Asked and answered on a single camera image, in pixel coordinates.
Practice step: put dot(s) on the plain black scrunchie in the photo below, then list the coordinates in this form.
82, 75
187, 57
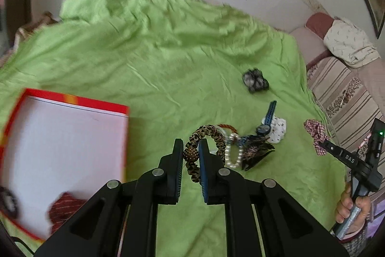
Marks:
7, 201

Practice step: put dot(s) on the dark red patterned scrunchie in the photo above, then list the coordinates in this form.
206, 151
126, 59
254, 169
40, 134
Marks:
63, 208

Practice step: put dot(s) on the brown blanket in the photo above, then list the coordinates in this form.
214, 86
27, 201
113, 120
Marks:
42, 22

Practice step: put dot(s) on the grey black scrunchie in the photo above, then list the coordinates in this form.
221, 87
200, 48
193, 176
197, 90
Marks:
255, 81

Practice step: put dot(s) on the black hair claw clip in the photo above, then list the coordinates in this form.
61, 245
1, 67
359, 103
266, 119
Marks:
255, 154

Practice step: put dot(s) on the blue wrist watch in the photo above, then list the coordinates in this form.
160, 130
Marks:
269, 115

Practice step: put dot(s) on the person's right hand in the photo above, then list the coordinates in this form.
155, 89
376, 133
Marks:
343, 208

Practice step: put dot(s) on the white printed pillow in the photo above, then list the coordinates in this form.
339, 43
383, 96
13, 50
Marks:
349, 43

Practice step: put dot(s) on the leopard print scrunchie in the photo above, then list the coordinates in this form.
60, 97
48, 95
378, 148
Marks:
210, 132

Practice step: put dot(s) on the pink cushion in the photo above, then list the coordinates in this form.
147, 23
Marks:
309, 37

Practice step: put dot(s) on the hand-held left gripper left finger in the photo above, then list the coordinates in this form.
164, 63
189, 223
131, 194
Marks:
180, 162

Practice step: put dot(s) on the red cardboard box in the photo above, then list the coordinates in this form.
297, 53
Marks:
60, 139

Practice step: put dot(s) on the red checkered scrunchie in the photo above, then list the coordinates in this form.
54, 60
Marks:
312, 129

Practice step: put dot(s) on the striped beige bed cover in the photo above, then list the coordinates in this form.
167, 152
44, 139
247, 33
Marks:
340, 88

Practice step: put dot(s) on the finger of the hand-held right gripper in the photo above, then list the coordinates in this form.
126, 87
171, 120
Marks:
340, 154

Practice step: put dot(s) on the white printed scrunchie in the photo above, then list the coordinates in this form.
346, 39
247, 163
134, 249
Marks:
278, 130

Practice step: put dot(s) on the green bed sheet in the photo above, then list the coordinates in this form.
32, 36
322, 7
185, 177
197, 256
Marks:
180, 49

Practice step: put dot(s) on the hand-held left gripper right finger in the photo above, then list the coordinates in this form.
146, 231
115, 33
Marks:
204, 166

